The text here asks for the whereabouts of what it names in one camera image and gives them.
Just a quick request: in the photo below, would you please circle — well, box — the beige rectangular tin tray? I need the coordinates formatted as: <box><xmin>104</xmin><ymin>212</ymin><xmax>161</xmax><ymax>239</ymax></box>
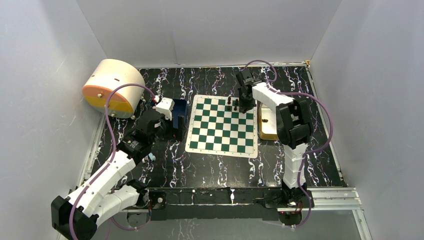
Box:
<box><xmin>258</xmin><ymin>103</ymin><xmax>279</xmax><ymax>141</ymax></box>

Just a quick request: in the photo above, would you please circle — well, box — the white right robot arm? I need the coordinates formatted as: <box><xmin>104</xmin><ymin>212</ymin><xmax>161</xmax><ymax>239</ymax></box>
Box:
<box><xmin>236</xmin><ymin>69</ymin><xmax>313</xmax><ymax>207</ymax></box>

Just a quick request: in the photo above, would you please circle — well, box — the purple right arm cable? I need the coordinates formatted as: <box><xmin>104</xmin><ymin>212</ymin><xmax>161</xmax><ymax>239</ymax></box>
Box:
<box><xmin>241</xmin><ymin>59</ymin><xmax>334</xmax><ymax>229</ymax></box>

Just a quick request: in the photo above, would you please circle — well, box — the blue square tray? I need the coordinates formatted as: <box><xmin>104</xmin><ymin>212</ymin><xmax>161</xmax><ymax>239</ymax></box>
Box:
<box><xmin>171</xmin><ymin>99</ymin><xmax>189</xmax><ymax>141</ymax></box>

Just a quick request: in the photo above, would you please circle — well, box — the aluminium rail frame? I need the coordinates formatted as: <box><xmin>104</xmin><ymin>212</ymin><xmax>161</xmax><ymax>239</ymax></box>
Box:
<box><xmin>309</xmin><ymin>186</ymin><xmax>363</xmax><ymax>211</ymax></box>

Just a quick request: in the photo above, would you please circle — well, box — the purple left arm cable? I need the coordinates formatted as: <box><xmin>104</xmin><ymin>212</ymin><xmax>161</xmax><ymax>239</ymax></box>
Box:
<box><xmin>67</xmin><ymin>83</ymin><xmax>158</xmax><ymax>240</ymax></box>

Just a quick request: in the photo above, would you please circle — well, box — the cream orange cylindrical drum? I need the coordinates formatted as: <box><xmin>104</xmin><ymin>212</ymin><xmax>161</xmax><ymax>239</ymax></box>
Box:
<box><xmin>82</xmin><ymin>58</ymin><xmax>146</xmax><ymax>119</ymax></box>

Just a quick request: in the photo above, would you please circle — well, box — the green white chess board mat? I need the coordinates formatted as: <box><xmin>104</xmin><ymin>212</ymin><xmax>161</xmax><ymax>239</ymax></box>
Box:
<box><xmin>185</xmin><ymin>94</ymin><xmax>259</xmax><ymax>159</ymax></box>

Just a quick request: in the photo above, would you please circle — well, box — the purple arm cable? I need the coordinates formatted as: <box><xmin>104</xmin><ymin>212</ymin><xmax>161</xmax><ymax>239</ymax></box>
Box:
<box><xmin>241</xmin><ymin>59</ymin><xmax>334</xmax><ymax>229</ymax></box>
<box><xmin>67</xmin><ymin>83</ymin><xmax>158</xmax><ymax>240</ymax></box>

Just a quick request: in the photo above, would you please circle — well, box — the small white blue clip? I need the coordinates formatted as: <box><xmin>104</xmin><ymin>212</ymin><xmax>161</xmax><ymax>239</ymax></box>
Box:
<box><xmin>142</xmin><ymin>153</ymin><xmax>156</xmax><ymax>163</ymax></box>

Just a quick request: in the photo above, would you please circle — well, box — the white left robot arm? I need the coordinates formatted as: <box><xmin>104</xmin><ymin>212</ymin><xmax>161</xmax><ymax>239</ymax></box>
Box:
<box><xmin>51</xmin><ymin>106</ymin><xmax>188</xmax><ymax>240</ymax></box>

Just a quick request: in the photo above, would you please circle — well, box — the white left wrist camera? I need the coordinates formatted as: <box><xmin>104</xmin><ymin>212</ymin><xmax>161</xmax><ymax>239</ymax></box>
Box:
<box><xmin>155</xmin><ymin>97</ymin><xmax>175</xmax><ymax>120</ymax></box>

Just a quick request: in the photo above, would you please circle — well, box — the black base frame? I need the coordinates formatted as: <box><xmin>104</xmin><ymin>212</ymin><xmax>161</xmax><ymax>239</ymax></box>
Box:
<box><xmin>148</xmin><ymin>187</ymin><xmax>315</xmax><ymax>226</ymax></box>

